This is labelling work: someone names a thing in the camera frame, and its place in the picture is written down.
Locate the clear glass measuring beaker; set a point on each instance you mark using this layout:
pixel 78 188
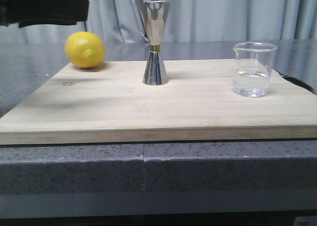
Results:
pixel 253 65

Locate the black cutting board handle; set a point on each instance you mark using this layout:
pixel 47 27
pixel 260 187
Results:
pixel 297 82

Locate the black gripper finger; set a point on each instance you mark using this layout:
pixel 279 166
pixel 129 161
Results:
pixel 37 12

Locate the steel double jigger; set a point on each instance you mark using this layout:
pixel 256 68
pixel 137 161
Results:
pixel 154 16

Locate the light wooden cutting board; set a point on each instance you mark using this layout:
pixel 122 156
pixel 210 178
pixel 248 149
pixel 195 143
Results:
pixel 111 104

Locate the yellow lemon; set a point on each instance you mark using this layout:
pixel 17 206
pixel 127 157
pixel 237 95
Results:
pixel 85 49

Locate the grey curtain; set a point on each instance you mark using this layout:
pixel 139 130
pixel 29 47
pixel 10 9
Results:
pixel 118 21

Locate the white label sticker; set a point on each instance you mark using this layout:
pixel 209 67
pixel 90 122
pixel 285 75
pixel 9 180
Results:
pixel 305 221

